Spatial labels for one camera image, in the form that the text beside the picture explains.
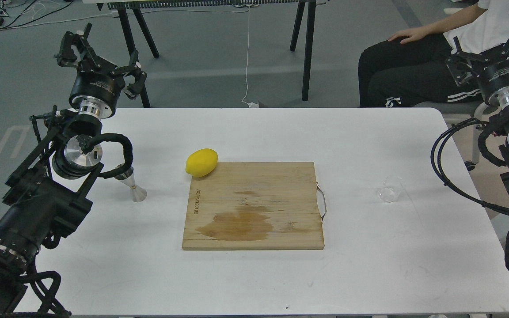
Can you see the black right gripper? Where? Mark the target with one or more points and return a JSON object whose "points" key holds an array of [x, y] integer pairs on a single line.
{"points": [[493, 79]]}

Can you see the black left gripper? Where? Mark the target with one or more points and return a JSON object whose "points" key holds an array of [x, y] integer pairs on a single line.
{"points": [[94, 88]]}

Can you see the steel jigger measuring cup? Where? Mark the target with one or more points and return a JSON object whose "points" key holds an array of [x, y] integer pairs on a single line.
{"points": [[138, 194]]}

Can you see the clear glass cup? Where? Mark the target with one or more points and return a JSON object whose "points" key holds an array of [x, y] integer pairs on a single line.
{"points": [[392, 189]]}

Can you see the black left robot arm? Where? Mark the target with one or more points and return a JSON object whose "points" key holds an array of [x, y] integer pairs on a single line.
{"points": [[47, 194]]}

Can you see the black-legged background table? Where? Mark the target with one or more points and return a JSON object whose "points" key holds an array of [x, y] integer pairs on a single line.
{"points": [[230, 52]]}

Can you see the grey chair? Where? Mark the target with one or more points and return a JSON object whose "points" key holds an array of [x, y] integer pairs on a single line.
{"points": [[454, 113]]}

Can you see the seated person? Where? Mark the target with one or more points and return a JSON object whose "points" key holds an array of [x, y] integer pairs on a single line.
{"points": [[410, 67]]}

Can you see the yellow lemon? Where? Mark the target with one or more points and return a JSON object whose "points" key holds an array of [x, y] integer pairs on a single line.
{"points": [[201, 162]]}

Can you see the wooden cutting board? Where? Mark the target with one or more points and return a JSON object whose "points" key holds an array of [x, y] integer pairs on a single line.
{"points": [[254, 206]]}

